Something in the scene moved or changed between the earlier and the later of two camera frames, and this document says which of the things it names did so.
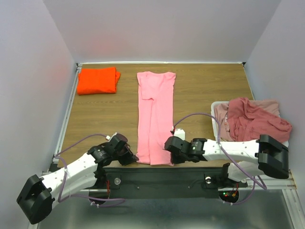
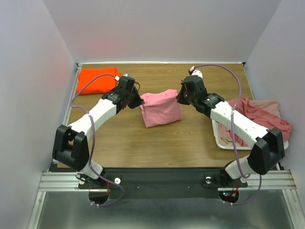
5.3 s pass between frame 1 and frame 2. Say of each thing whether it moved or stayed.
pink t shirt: moved
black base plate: stayed
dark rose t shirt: stayed
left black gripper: moved
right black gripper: moved
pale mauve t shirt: stayed
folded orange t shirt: stayed
